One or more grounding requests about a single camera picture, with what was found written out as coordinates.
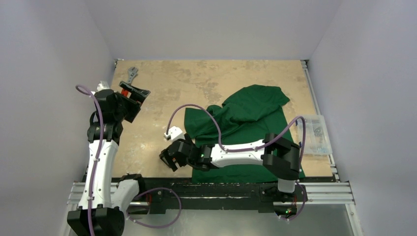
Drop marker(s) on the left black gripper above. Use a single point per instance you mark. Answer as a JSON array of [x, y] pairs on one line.
[[137, 97]]

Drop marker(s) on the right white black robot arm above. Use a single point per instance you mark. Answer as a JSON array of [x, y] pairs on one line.
[[278, 155]]

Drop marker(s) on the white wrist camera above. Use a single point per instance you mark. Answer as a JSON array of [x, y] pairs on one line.
[[102, 85], [174, 133]]

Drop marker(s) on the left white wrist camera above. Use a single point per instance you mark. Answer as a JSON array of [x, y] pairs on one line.
[[102, 85]]

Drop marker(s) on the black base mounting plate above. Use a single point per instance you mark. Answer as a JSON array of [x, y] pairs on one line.
[[161, 194]]

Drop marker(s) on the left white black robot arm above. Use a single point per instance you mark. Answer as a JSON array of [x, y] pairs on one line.
[[100, 212]]

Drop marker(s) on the green t-shirt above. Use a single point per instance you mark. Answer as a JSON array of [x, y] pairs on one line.
[[245, 116]]

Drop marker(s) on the clear plastic parts box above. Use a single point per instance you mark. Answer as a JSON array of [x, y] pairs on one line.
[[317, 140]]

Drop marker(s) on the red handled adjustable wrench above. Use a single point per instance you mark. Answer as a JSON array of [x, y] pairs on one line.
[[132, 74]]

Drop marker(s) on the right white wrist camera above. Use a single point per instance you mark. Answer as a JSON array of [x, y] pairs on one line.
[[174, 133]]

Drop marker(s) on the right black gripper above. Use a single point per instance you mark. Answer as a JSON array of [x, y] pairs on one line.
[[174, 154]]

